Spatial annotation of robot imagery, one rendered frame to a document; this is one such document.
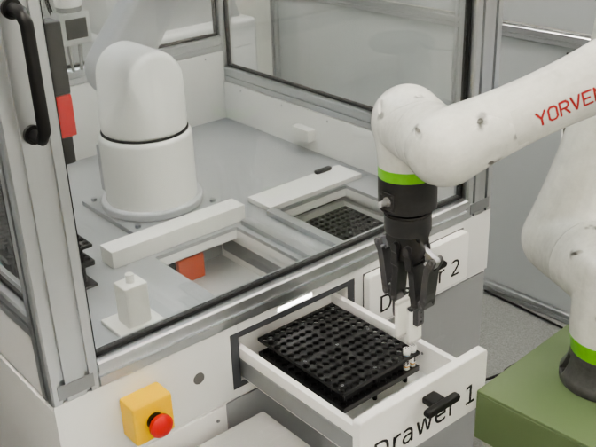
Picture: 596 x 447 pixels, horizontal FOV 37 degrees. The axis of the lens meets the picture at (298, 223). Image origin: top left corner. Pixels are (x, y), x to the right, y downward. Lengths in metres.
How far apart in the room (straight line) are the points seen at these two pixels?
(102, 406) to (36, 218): 0.34
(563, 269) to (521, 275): 1.94
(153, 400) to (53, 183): 0.39
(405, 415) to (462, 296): 0.63
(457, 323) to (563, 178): 0.57
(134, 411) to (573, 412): 0.69
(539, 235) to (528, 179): 1.72
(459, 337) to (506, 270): 1.45
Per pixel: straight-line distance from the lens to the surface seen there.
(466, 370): 1.48
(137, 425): 1.43
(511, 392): 1.53
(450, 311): 1.96
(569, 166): 1.53
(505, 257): 3.44
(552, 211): 1.55
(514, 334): 3.28
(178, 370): 1.49
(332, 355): 1.52
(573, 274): 1.47
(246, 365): 1.56
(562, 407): 1.51
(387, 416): 1.36
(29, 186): 1.23
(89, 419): 1.44
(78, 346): 1.36
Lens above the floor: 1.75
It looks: 26 degrees down
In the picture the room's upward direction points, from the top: 2 degrees counter-clockwise
